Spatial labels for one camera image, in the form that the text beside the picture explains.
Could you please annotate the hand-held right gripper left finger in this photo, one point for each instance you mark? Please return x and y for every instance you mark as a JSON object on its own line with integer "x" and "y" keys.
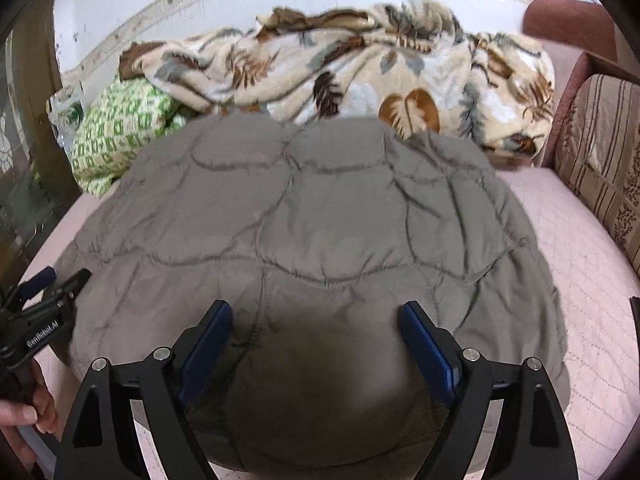
{"x": 205, "y": 350}

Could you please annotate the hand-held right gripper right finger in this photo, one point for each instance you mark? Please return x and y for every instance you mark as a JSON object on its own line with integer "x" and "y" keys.
{"x": 430, "y": 355}

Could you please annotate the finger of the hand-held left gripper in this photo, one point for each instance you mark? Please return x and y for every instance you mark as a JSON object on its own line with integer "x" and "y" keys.
{"x": 40, "y": 280}
{"x": 70, "y": 285}

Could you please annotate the grey quilted jacket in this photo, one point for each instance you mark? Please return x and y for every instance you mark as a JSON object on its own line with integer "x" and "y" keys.
{"x": 325, "y": 210}

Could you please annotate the person's left hand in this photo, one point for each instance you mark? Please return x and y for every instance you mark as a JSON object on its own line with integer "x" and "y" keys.
{"x": 42, "y": 410}

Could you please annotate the green patterned pillow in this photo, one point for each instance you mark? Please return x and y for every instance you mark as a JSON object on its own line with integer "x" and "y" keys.
{"x": 115, "y": 130}

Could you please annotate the wooden glass door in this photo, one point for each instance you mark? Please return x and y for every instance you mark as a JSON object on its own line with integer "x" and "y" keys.
{"x": 30, "y": 110}

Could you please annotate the clear plastic bag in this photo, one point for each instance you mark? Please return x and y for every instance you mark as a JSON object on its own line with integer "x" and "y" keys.
{"x": 65, "y": 110}

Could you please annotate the pink quilted bed sheet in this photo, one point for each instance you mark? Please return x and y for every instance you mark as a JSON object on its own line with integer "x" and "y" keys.
{"x": 590, "y": 285}

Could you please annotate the striped brown cushion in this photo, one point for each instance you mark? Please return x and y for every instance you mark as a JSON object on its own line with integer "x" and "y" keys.
{"x": 600, "y": 160}

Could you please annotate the leaf print fleece blanket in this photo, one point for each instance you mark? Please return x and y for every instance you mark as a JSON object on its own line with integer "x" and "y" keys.
{"x": 350, "y": 75}

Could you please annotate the brown sofa armrest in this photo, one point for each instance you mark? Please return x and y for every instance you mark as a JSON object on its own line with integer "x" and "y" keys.
{"x": 555, "y": 15}

